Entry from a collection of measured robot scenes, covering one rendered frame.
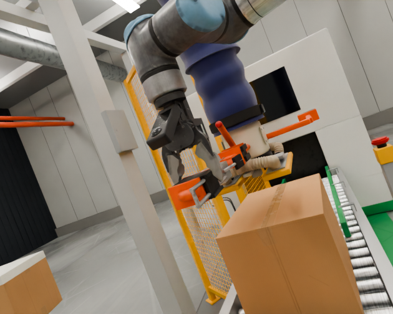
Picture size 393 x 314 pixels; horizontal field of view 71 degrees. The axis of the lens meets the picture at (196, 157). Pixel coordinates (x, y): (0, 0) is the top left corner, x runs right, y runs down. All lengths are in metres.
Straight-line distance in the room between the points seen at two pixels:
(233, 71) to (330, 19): 9.22
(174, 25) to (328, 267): 0.87
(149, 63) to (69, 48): 1.65
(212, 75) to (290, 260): 0.72
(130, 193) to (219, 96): 1.14
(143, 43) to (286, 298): 0.95
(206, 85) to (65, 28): 1.40
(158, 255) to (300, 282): 1.17
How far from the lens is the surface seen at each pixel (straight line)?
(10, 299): 2.20
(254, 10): 0.65
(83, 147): 12.50
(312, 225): 1.02
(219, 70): 1.08
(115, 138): 1.94
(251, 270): 1.12
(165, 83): 0.59
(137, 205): 1.98
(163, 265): 2.07
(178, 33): 0.57
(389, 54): 10.32
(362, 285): 1.39
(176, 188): 0.56
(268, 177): 1.00
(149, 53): 0.61
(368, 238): 1.61
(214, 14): 0.56
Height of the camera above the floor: 1.28
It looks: 1 degrees down
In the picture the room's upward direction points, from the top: 21 degrees counter-clockwise
